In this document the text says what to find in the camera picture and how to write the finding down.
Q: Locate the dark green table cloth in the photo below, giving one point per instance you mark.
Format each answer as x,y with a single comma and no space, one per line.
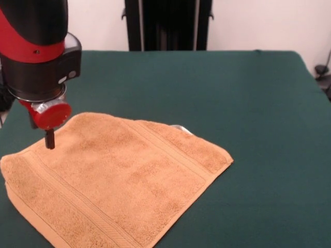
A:
232,103

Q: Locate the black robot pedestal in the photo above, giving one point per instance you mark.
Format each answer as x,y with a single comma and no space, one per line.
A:
168,25

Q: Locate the orange terry towel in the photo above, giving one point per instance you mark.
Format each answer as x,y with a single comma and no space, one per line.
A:
116,180

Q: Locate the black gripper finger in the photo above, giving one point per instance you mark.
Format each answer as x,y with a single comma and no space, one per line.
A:
50,139

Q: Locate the grey black stand base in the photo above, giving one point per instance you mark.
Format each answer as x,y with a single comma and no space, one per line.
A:
321,69

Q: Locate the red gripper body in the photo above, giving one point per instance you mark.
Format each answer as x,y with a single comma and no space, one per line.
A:
54,116

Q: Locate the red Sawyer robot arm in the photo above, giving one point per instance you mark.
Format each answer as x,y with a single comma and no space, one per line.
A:
33,25

